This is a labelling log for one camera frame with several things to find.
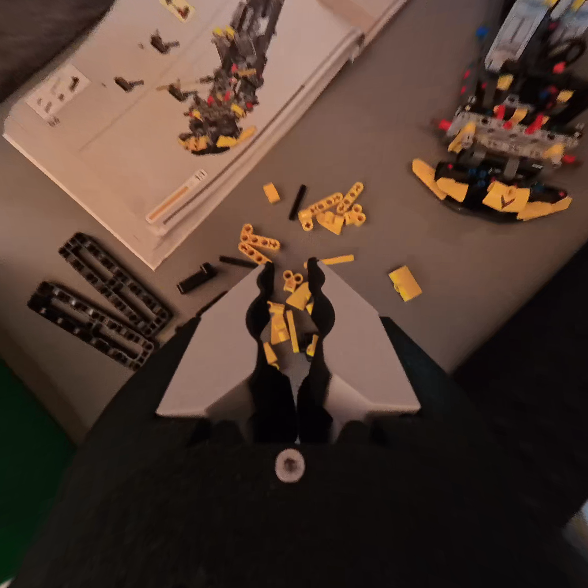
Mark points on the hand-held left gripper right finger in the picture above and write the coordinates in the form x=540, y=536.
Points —
x=367, y=363

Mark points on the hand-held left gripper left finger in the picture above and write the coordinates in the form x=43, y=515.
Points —
x=206, y=367

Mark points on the yellow lego axle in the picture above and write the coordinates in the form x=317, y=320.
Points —
x=333, y=260

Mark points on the pile of yellow lego parts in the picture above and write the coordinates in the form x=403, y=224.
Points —
x=330, y=220

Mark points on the lego car model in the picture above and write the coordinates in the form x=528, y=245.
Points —
x=505, y=133

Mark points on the yellow lego piece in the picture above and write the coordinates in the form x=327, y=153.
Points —
x=405, y=284

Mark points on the black lego axle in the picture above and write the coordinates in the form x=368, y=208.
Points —
x=297, y=202
x=236, y=262

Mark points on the lego instruction booklet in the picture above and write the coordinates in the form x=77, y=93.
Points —
x=138, y=138

